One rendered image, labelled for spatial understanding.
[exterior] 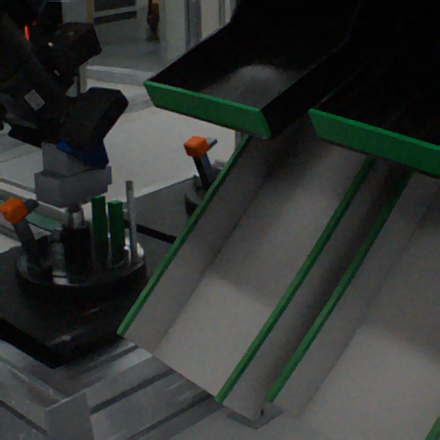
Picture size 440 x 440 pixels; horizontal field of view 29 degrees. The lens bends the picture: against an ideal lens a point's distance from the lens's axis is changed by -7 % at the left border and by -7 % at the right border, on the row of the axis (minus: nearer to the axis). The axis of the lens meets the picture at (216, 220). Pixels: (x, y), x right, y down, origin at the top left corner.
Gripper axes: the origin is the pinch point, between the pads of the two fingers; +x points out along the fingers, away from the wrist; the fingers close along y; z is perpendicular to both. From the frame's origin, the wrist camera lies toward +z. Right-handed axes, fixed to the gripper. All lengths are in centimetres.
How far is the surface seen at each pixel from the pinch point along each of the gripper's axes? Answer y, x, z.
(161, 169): 43, 52, 27
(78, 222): -0.9, 5.9, -5.6
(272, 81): -28.7, -10.6, 2.7
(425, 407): -44.6, 1.9, -11.6
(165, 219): 4.0, 21.0, 4.1
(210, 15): 369, 303, 294
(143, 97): 81, 69, 52
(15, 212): -0.9, -1.5, -9.7
